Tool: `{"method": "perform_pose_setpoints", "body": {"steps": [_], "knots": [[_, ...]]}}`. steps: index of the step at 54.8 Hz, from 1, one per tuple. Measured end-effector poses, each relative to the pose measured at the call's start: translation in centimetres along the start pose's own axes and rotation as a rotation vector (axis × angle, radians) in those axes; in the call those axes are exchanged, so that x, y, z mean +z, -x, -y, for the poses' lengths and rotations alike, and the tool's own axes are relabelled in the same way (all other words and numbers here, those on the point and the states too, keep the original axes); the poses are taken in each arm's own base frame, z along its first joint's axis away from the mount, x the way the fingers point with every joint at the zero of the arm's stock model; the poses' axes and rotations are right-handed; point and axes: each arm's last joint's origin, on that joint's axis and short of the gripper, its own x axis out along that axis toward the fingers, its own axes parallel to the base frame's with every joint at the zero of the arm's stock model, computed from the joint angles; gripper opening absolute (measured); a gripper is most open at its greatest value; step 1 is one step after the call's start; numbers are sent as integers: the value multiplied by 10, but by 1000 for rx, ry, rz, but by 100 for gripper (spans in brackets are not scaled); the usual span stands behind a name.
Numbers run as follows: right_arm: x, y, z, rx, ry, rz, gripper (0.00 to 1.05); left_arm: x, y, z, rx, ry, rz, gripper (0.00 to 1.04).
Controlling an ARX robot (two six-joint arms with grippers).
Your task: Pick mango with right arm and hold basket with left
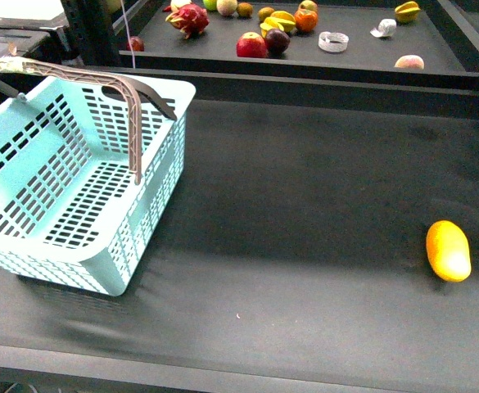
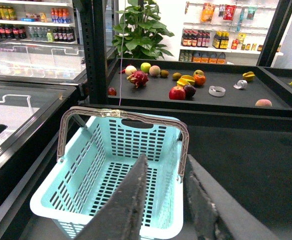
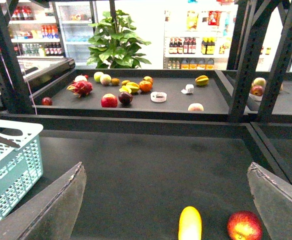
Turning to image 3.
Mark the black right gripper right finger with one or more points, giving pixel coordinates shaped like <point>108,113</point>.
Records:
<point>273,200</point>

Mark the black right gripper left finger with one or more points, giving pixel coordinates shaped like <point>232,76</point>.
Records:
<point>52,213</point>

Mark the light blue plastic basket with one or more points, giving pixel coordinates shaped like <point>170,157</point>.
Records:
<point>20,168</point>

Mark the small yellow mango back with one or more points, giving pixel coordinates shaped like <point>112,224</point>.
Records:
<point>125,82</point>

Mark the red yellow apple near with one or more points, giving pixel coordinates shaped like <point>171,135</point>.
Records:
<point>244,225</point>

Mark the small dark red fruit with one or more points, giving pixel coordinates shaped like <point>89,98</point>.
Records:
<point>46,101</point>

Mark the red apple right lower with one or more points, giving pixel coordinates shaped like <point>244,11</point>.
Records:
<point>257,90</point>

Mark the red apple on shelf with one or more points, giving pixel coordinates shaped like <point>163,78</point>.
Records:
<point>109,101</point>

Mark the red green apple right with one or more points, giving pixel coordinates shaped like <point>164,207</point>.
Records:
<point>259,81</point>

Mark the pink dragon fruit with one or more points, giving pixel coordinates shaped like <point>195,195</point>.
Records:
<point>80,88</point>

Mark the pale peach front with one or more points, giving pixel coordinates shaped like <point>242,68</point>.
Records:
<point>196,107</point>

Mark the dark purple plum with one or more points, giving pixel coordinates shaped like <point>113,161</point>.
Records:
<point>125,98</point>

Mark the white round fruit back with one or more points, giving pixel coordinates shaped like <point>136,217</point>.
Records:
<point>80,78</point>

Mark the pale pink round fruit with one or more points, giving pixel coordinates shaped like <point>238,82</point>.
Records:
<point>105,79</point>

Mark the brown kiwi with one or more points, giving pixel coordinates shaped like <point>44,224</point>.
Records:
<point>115,81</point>

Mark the yellow green starfruit right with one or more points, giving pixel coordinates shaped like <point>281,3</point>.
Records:
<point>202,80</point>

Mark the yellow starfruit centre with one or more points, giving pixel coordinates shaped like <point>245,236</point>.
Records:
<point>130,87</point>

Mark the white crumpled paper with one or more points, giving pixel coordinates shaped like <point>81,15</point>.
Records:
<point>189,89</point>

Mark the clear tape roll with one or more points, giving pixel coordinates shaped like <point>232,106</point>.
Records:
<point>158,97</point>

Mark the orange fruit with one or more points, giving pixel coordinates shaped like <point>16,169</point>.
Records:
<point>145,86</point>

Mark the peach behind orange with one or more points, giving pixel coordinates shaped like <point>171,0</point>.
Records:
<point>148,79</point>

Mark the green potted plant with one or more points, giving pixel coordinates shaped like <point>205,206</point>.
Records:
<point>115,44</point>

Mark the left store shelf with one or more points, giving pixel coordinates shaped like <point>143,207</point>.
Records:
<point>33,29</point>

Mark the store shelf with bottles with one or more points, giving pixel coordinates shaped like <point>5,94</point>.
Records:
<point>198,34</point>

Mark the glass door fridge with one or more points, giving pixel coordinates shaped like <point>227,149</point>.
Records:
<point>75,18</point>

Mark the black metal rack post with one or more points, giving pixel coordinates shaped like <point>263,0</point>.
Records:
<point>253,17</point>

